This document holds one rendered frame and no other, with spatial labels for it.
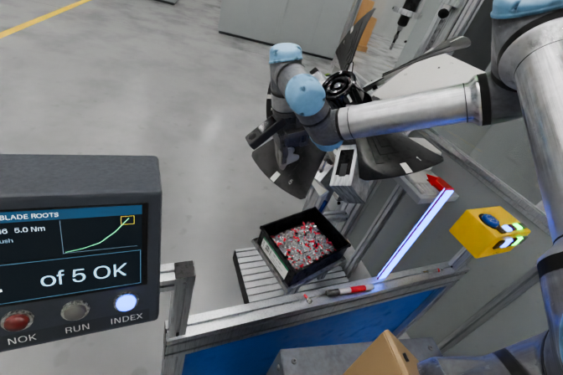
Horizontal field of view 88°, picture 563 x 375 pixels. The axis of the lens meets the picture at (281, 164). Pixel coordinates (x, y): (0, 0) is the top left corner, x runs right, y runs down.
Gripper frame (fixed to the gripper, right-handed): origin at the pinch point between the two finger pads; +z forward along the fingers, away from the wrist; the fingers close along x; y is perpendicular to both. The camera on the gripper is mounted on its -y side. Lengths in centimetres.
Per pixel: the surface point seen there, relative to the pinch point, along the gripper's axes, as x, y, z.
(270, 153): 6.8, -0.9, -0.1
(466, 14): 43, 103, -22
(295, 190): -5.3, 2.9, 6.3
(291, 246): -18.6, -3.3, 14.1
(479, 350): -51, 70, 85
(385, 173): -22.8, 18.9, -10.6
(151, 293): -42, -31, -24
